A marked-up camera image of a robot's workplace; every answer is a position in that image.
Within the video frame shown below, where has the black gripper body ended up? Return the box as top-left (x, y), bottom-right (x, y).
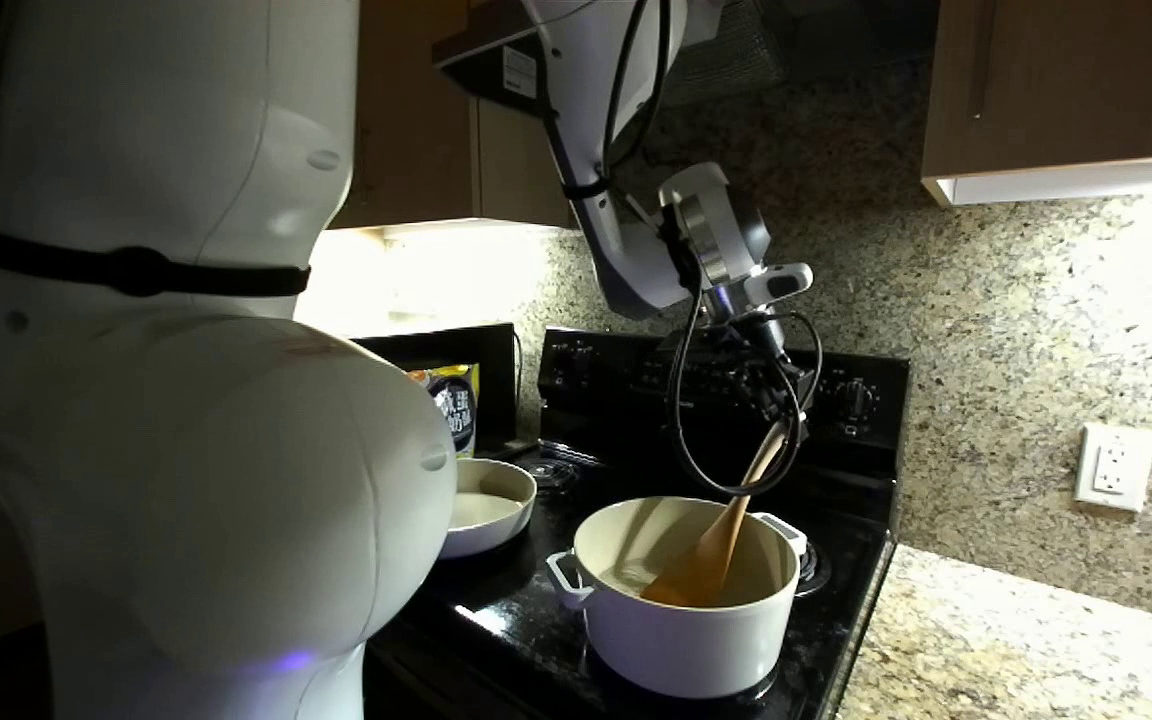
top-left (733, 305), bottom-right (795, 375)

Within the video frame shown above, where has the wooden cooking spatula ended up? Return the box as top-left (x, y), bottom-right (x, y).
top-left (643, 425), bottom-right (787, 608)

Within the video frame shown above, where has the white cooking pot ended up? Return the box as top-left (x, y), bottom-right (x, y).
top-left (549, 495), bottom-right (810, 701)

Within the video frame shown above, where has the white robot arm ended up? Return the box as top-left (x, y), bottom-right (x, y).
top-left (0, 0), bottom-right (457, 720)

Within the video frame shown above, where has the black electric stove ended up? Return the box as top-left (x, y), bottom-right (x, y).
top-left (369, 329), bottom-right (906, 720)

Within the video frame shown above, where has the yellow black snack bag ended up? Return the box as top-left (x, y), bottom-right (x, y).
top-left (416, 364), bottom-right (479, 457)

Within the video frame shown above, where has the white frying pan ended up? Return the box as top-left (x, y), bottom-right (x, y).
top-left (440, 457), bottom-right (538, 559)

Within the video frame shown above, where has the wooden upper cabinet right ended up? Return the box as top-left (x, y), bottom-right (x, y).
top-left (920, 0), bottom-right (1152, 204)

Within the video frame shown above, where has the wooden cabinet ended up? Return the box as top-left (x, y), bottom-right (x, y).
top-left (336, 0), bottom-right (568, 229)
top-left (920, 0), bottom-right (1152, 204)

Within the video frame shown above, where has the wooden upper cabinet left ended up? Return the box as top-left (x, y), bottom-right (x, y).
top-left (336, 0), bottom-right (568, 229)

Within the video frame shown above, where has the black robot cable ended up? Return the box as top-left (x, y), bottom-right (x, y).
top-left (666, 225), bottom-right (826, 503)

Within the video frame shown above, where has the white wall outlet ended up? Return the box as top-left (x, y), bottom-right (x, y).
top-left (1076, 425), bottom-right (1152, 510)

